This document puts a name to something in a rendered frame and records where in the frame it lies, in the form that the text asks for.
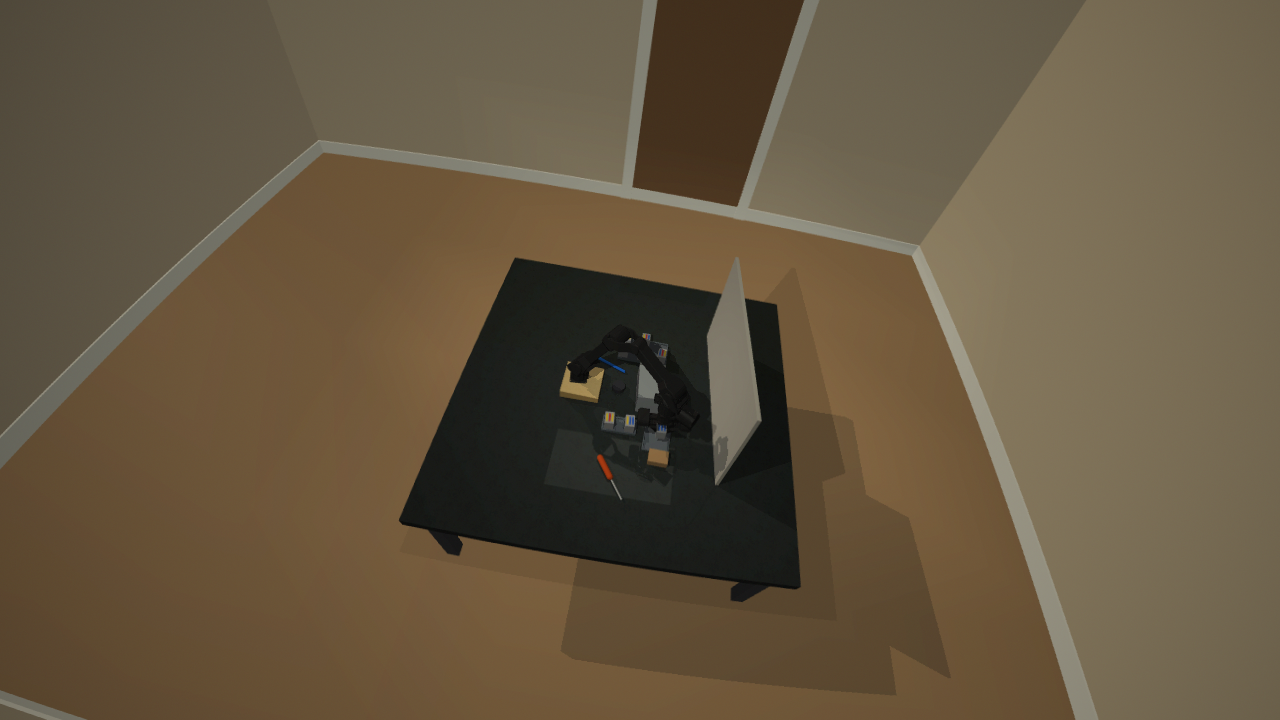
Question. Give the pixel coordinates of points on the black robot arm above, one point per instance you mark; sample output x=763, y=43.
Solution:
x=672, y=397

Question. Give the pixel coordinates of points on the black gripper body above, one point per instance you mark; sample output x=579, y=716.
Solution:
x=644, y=419

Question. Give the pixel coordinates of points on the orange-handled screwdriver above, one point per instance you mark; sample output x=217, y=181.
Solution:
x=606, y=471

